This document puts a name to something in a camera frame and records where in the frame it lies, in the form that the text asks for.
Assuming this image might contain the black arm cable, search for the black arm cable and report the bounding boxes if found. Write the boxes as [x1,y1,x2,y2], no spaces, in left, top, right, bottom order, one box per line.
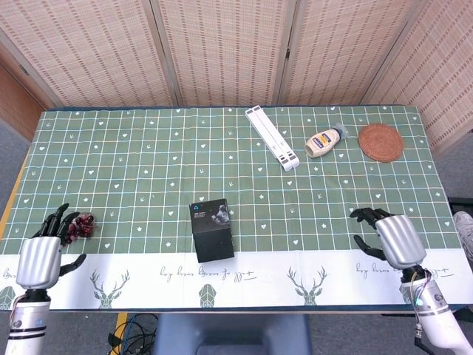
[413,325,444,355]

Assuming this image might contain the cream mayonnaise squeeze bottle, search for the cream mayonnaise squeeze bottle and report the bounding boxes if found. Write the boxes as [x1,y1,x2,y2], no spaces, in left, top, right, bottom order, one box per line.
[304,124,349,159]

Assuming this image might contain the grey sneaker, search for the grey sneaker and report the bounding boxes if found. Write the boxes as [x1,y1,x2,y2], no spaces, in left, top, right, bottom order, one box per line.
[453,210,473,264]

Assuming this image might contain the white folding stand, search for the white folding stand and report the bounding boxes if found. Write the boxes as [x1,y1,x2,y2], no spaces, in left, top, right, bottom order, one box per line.
[245,105,301,172]

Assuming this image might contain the woven bamboo screen panel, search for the woven bamboo screen panel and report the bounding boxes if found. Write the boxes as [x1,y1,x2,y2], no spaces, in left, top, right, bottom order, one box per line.
[149,0,296,107]
[360,0,473,156]
[0,0,178,108]
[276,0,422,107]

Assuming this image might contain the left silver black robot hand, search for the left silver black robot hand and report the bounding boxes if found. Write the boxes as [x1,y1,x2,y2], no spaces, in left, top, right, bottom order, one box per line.
[16,202,88,290]

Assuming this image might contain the green checked deer tablecloth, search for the green checked deer tablecloth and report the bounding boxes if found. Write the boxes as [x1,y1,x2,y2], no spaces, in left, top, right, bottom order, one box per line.
[0,106,473,311]

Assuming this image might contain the dark red grape bunch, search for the dark red grape bunch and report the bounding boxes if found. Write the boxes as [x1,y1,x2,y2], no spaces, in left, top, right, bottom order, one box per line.
[61,210,98,245]

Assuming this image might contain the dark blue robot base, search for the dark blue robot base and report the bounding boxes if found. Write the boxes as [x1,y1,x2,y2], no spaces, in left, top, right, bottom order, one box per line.
[153,313,311,355]

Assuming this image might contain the black floor cable bundle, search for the black floor cable bundle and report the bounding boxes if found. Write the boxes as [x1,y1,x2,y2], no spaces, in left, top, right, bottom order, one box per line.
[108,312,160,355]

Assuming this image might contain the black cardboard box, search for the black cardboard box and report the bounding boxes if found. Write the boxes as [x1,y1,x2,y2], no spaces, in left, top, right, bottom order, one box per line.
[189,198,237,264]

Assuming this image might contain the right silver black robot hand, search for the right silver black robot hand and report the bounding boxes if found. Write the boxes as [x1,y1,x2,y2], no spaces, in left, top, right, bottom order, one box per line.
[349,207,428,270]

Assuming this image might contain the round brown woven coaster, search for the round brown woven coaster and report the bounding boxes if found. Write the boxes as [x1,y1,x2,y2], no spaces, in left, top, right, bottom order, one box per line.
[358,123,404,163]

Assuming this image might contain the brown wooden door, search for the brown wooden door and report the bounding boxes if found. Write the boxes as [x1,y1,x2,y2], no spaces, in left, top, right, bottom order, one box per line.
[0,62,49,143]

